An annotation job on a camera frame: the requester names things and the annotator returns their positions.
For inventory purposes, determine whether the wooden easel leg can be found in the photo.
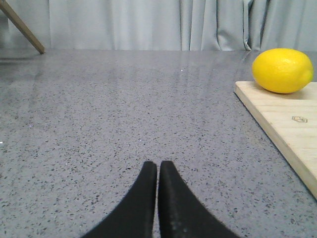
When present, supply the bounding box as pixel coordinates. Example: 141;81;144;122
0;0;45;54

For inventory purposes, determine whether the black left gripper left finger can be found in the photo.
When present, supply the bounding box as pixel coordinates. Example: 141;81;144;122
83;161;157;238

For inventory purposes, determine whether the wooden cutting board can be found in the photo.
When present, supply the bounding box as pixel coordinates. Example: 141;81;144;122
235;81;317;196

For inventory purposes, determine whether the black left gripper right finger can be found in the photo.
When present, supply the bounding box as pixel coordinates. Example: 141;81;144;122
158;161;238;238

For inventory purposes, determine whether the yellow lemon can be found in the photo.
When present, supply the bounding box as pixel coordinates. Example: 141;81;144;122
252;48;314;94

